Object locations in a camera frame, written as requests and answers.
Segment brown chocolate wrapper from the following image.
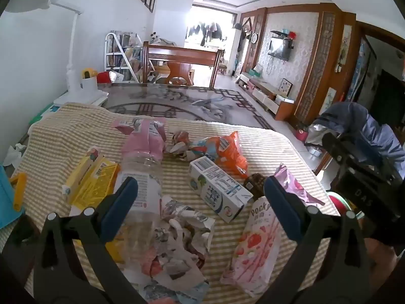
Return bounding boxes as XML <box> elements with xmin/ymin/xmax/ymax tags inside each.
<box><xmin>244</xmin><ymin>173</ymin><xmax>266</xmax><ymax>201</ymax></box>

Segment clear plastic bottle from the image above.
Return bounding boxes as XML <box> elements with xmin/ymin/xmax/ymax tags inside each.
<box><xmin>111</xmin><ymin>150</ymin><xmax>167</xmax><ymax>270</ymax></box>

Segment wall television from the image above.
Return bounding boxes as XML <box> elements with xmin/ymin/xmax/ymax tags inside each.
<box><xmin>268</xmin><ymin>36</ymin><xmax>292</xmax><ymax>61</ymax></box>

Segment yellow bear print box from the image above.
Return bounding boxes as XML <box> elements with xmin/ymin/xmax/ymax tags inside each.
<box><xmin>65</xmin><ymin>147</ymin><xmax>127</xmax><ymax>263</ymax></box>

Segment small crumpled printed paper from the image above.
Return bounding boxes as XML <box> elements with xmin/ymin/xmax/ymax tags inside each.
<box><xmin>169</xmin><ymin>130</ymin><xmax>192</xmax><ymax>159</ymax></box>

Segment white cup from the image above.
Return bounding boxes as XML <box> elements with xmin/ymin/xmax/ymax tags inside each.
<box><xmin>80</xmin><ymin>76</ymin><xmax>98</xmax><ymax>92</ymax></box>

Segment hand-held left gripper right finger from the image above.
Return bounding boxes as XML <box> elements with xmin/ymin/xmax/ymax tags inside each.
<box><xmin>264</xmin><ymin>175</ymin><xmax>372</xmax><ymax>304</ymax></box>

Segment small framed picture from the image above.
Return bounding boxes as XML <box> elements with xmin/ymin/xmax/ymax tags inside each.
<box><xmin>280</xmin><ymin>78</ymin><xmax>293</xmax><ymax>97</ymax></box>

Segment orange snack bag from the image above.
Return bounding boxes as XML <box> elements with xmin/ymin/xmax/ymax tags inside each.
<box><xmin>187</xmin><ymin>131</ymin><xmax>249</xmax><ymax>178</ymax></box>

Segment large crumpled printed paper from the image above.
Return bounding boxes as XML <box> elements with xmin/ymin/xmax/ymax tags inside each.
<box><xmin>122</xmin><ymin>195</ymin><xmax>216</xmax><ymax>303</ymax></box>

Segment hanging clothes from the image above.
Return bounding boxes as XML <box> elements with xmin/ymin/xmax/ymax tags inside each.
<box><xmin>188</xmin><ymin>22</ymin><xmax>227</xmax><ymax>46</ymax></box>

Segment blue toy stand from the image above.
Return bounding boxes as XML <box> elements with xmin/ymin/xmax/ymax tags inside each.
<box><xmin>0</xmin><ymin>165</ymin><xmax>24</xmax><ymax>229</ymax></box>

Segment hanging wall scroll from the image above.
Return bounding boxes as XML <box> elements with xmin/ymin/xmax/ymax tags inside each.
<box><xmin>338</xmin><ymin>25</ymin><xmax>352</xmax><ymax>73</ymax></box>

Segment wooden television cabinet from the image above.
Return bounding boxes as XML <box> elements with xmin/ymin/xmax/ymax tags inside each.
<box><xmin>236</xmin><ymin>73</ymin><xmax>295</xmax><ymax>121</ymax></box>

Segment yellow checked tablecloth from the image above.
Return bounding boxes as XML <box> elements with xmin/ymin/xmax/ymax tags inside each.
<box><xmin>0</xmin><ymin>101</ymin><xmax>340</xmax><ymax>304</ymax></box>

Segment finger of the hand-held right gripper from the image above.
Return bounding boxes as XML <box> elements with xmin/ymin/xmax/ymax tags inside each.
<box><xmin>321</xmin><ymin>132</ymin><xmax>352</xmax><ymax>169</ymax></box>

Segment white blue milk carton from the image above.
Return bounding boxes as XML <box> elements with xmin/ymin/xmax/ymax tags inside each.
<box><xmin>188</xmin><ymin>156</ymin><xmax>254</xmax><ymax>224</ymax></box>

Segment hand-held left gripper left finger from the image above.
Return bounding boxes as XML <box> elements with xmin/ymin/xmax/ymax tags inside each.
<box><xmin>33</xmin><ymin>177</ymin><xmax>149</xmax><ymax>304</ymax></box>

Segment white tissue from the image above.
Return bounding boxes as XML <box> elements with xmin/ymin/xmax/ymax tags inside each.
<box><xmin>3</xmin><ymin>144</ymin><xmax>27</xmax><ymax>168</ymax></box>

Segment wall shelf with items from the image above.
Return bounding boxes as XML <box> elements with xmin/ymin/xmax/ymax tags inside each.
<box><xmin>270</xmin><ymin>29</ymin><xmax>298</xmax><ymax>40</ymax></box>

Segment teal board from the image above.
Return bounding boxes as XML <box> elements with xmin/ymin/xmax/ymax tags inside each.
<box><xmin>28</xmin><ymin>103</ymin><xmax>60</xmax><ymax>124</ymax></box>

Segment white metal rack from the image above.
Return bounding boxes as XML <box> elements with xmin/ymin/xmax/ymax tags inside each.
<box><xmin>104</xmin><ymin>31</ymin><xmax>144</xmax><ymax>83</ymax></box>

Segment blue grey jacket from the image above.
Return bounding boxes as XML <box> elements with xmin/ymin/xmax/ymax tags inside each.
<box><xmin>305</xmin><ymin>101</ymin><xmax>405</xmax><ymax>179</ymax></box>

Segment purple snack wrapper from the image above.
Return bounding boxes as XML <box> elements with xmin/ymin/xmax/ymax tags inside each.
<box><xmin>274</xmin><ymin>164</ymin><xmax>325</xmax><ymax>206</ymax></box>

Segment wooden chair with jacket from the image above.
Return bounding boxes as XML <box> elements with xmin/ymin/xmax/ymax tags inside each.
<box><xmin>313</xmin><ymin>155</ymin><xmax>333</xmax><ymax>176</ymax></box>

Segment pink strawberry biscuit box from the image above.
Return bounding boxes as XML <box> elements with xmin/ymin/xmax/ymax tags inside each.
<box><xmin>220</xmin><ymin>195</ymin><xmax>280</xmax><ymax>298</ymax></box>

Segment person's right forearm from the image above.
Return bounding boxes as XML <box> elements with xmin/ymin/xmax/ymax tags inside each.
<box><xmin>364</xmin><ymin>237</ymin><xmax>397</xmax><ymax>304</ymax></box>

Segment yellow toy handle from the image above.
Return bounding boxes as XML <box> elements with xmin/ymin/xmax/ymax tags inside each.
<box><xmin>9</xmin><ymin>173</ymin><xmax>27</xmax><ymax>211</ymax></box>

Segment white desk lamp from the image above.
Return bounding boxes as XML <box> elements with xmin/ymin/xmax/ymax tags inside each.
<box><xmin>5</xmin><ymin>0</ymin><xmax>110</xmax><ymax>106</ymax></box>

